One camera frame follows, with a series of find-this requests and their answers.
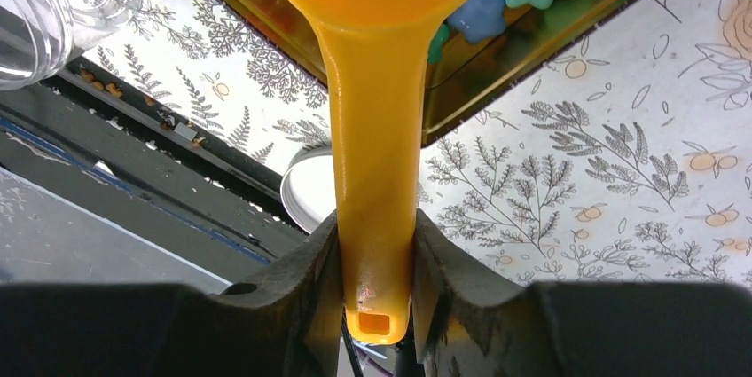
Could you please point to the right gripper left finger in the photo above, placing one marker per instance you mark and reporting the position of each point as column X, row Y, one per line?
column 284, row 320

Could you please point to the tin of star candies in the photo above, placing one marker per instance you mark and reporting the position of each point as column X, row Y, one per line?
column 469, row 76

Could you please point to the orange plastic scoop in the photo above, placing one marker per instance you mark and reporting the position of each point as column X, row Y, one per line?
column 375, row 56

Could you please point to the white jar lid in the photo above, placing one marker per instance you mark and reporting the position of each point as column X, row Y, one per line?
column 307, row 188

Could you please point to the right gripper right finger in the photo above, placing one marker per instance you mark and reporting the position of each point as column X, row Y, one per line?
column 468, row 320

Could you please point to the floral table mat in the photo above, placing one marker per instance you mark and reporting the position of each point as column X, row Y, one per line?
column 628, row 156

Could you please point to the clear plastic jar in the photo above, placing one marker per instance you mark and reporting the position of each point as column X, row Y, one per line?
column 39, row 37

